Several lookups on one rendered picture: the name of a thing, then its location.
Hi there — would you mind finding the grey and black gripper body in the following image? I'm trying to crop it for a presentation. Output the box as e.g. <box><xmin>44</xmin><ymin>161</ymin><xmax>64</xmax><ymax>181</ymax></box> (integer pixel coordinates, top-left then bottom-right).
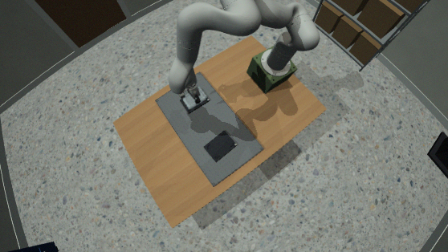
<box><xmin>187</xmin><ymin>85</ymin><xmax>201</xmax><ymax>99</ymax></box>

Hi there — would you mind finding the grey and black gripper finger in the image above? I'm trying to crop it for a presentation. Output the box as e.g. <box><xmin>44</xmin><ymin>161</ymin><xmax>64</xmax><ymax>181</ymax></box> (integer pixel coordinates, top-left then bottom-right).
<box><xmin>195</xmin><ymin>94</ymin><xmax>201</xmax><ymax>104</ymax></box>

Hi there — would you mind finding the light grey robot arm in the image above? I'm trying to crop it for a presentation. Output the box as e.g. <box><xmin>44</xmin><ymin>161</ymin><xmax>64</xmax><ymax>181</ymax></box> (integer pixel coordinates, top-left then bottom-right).
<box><xmin>169</xmin><ymin>0</ymin><xmax>320</xmax><ymax>99</ymax></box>

